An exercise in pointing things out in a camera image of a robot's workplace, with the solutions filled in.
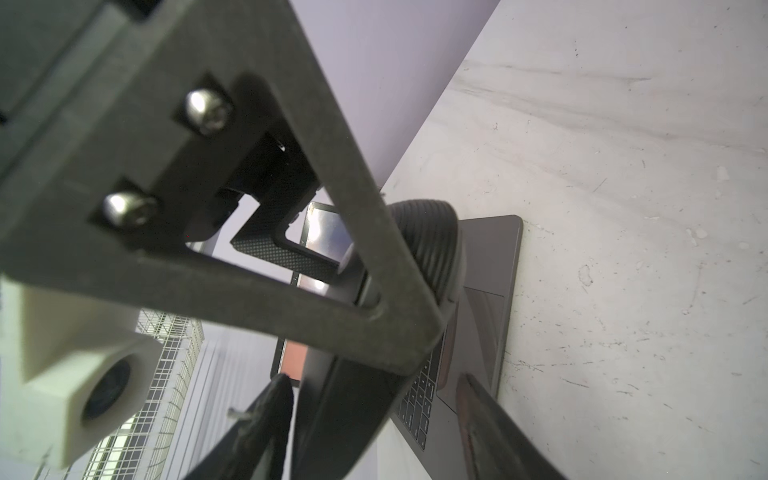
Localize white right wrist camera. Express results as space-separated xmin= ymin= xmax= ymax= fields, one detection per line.
xmin=1 ymin=278 xmax=162 ymax=469

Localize white wire wall basket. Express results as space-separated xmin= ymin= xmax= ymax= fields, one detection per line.
xmin=29 ymin=308 xmax=205 ymax=480

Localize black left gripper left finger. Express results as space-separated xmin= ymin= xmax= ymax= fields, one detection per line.
xmin=186 ymin=374 xmax=294 ymax=480

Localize grey laptop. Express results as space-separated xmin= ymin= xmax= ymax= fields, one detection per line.
xmin=269 ymin=200 xmax=524 ymax=451

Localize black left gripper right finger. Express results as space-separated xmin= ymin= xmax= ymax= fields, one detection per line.
xmin=456 ymin=373 xmax=565 ymax=480

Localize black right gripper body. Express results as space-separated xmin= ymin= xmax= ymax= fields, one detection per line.
xmin=1 ymin=1 xmax=429 ymax=353

